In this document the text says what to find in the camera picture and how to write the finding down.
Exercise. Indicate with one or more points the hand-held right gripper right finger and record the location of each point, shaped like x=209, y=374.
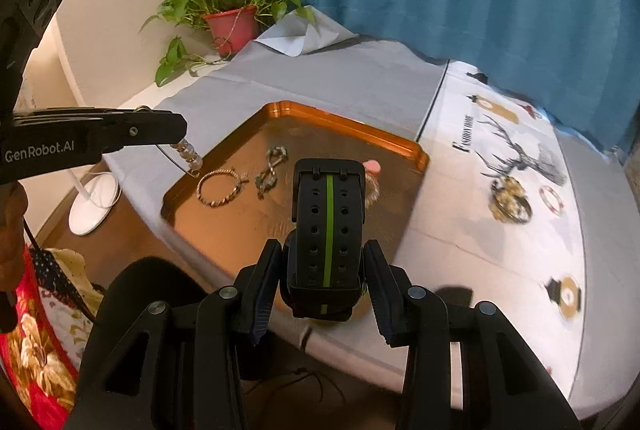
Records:
x=381, y=295

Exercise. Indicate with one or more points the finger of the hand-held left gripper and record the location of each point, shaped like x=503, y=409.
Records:
x=150, y=132
x=75, y=116

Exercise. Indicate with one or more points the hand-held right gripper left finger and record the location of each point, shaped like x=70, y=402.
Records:
x=262, y=292

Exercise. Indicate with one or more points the copper metal tray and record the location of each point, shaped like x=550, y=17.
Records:
x=225, y=235

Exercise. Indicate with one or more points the black green-striped watch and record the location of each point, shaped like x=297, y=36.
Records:
x=325, y=230

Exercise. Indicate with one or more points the pink jewelry piece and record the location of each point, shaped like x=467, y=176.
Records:
x=372, y=167

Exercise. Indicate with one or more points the pile of jewelry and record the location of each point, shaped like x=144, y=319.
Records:
x=510, y=200

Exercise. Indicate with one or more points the person's left hand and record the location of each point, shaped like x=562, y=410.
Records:
x=11, y=235

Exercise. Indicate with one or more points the white floor stand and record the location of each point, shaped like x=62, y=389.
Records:
x=95, y=205

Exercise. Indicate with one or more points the white deer-print cloth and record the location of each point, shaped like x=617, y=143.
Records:
x=450, y=235

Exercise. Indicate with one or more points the red plastic flowerpot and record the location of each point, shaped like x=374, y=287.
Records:
x=232, y=30

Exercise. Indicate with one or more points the grey tablecloth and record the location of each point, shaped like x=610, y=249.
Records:
x=325, y=75

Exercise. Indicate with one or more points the red and white bangle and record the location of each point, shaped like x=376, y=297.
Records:
x=543, y=196

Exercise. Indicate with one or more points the red floral blanket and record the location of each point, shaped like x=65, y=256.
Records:
x=35, y=350

